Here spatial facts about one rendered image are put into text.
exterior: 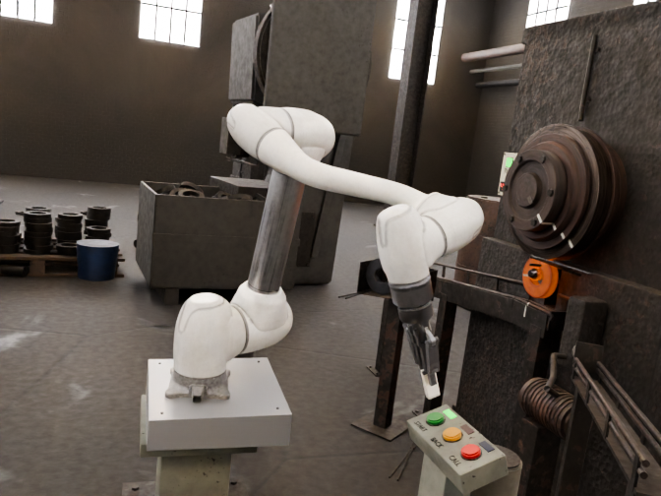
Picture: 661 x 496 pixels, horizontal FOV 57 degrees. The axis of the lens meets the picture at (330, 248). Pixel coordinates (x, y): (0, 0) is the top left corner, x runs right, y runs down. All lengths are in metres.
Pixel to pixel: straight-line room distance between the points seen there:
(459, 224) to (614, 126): 1.06
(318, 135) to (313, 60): 2.89
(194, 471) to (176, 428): 0.22
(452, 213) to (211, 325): 0.77
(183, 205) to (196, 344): 2.43
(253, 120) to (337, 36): 3.13
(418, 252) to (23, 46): 10.90
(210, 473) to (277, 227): 0.74
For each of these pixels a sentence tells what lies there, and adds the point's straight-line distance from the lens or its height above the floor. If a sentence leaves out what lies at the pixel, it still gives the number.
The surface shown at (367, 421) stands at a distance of 2.81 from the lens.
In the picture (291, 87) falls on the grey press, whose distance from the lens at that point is 4.49.
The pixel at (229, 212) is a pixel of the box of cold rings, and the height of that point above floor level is 0.65.
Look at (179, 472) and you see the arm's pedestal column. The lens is 1.91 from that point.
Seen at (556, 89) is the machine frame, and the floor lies 1.49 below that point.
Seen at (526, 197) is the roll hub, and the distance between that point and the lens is 2.20.
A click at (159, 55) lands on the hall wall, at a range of 11.82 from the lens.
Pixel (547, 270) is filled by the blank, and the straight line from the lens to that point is 2.26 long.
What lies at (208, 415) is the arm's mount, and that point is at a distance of 1.74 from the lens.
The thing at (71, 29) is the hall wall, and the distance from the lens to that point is 11.84.
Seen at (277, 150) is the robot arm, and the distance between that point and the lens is 1.51.
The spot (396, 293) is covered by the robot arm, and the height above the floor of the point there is 0.90.
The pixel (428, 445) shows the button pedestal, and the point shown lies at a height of 0.57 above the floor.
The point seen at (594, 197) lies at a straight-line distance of 2.10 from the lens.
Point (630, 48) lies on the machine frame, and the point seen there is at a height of 1.61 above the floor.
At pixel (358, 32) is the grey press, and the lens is 4.76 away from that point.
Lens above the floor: 1.21
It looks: 10 degrees down
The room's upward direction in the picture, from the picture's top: 7 degrees clockwise
